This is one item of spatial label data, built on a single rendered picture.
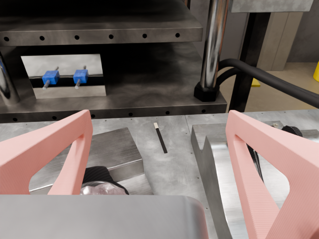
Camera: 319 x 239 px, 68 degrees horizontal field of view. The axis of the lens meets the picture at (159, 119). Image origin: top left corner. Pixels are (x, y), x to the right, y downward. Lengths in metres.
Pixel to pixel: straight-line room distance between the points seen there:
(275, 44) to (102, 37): 2.52
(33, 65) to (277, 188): 0.84
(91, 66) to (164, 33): 0.28
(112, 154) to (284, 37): 2.83
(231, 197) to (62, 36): 0.72
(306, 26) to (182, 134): 2.98
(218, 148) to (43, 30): 0.68
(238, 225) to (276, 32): 2.78
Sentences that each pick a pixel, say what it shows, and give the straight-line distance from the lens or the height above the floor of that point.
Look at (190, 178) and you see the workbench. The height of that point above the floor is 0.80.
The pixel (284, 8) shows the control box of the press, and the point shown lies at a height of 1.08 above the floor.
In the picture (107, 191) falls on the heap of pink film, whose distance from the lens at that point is 0.48.
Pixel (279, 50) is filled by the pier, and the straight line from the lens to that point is 3.21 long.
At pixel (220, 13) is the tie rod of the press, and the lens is 0.82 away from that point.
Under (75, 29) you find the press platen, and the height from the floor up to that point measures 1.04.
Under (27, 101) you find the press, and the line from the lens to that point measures 1.03.
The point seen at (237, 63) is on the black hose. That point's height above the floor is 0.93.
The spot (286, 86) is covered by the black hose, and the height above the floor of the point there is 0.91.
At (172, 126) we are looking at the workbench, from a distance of 0.76.
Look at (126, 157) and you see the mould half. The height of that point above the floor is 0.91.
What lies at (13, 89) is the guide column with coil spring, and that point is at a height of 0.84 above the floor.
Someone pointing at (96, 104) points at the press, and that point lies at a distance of 0.92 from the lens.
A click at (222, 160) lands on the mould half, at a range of 0.49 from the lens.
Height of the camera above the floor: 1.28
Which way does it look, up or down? 37 degrees down
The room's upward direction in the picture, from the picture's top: straight up
